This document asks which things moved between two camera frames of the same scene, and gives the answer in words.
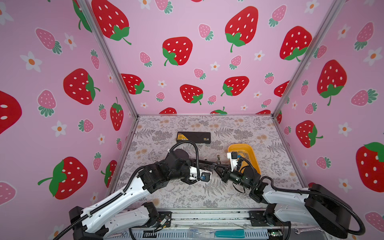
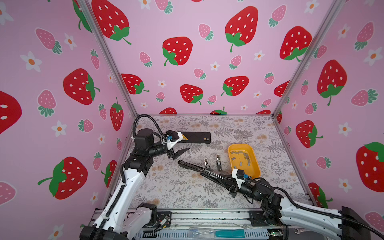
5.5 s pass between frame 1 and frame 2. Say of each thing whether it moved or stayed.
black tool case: stayed
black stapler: moved
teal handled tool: stayed
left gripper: moved
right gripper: moved
